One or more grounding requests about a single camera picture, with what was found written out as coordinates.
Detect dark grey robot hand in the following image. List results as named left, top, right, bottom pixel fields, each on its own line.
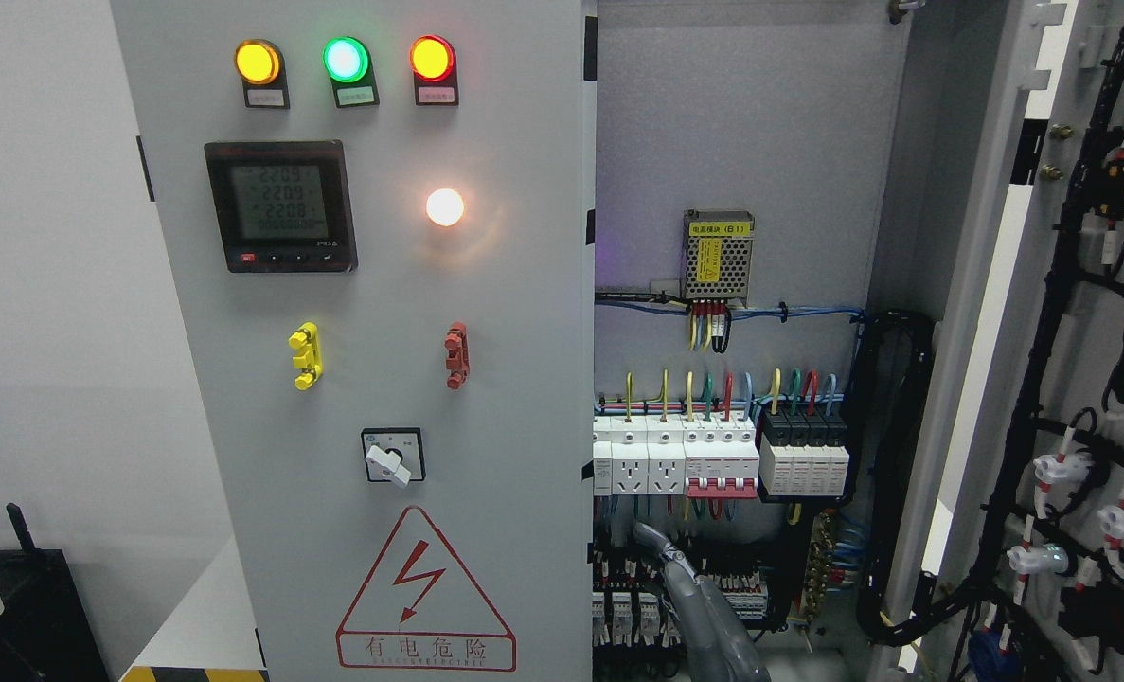
left=633, top=522, right=771, bottom=681

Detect grey cabinet door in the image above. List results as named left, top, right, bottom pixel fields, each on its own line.
left=112, top=1, right=595, bottom=681
left=859, top=1, right=1124, bottom=681

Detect grey terminal block strip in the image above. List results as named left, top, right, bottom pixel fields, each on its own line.
left=714, top=571, right=771, bottom=621

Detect relay row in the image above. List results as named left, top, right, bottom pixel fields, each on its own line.
left=589, top=548, right=682, bottom=649

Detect brass terminal bar right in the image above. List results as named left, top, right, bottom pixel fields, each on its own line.
left=799, top=511, right=837, bottom=624

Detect white socket modules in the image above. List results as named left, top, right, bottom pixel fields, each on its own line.
left=593, top=415, right=686, bottom=495

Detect black white surge protector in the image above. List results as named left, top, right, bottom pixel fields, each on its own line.
left=758, top=413, right=851, bottom=500

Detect red electric hazard sticker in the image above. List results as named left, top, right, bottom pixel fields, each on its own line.
left=336, top=506, right=517, bottom=673

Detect perforated metal power supply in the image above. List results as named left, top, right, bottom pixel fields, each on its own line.
left=682, top=210, right=755, bottom=299

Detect white glowing indicator lamp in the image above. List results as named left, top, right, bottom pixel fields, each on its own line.
left=424, top=188, right=466, bottom=227

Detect black digital power meter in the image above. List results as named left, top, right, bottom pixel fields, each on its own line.
left=203, top=139, right=357, bottom=273

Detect red indicator lamp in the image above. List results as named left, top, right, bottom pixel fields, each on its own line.
left=409, top=34, right=459, bottom=104

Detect black box with antenna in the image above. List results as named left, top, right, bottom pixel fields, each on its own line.
left=0, top=502, right=110, bottom=681

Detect green indicator lamp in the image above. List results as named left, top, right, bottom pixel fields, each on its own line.
left=321, top=36, right=380, bottom=108

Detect yellow indicator lamp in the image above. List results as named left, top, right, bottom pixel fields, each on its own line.
left=234, top=39, right=290, bottom=109

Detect red handled circuit breaker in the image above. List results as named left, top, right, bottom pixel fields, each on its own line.
left=683, top=413, right=759, bottom=499

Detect black cable harness right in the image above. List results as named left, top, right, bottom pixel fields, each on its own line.
left=846, top=310, right=937, bottom=649

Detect white rotary selector switch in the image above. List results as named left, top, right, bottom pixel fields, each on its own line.
left=361, top=427, right=426, bottom=488

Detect red terminal post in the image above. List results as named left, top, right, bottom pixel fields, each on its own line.
left=443, top=322, right=471, bottom=391

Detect yellow terminal post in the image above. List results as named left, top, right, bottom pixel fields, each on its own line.
left=288, top=322, right=324, bottom=391

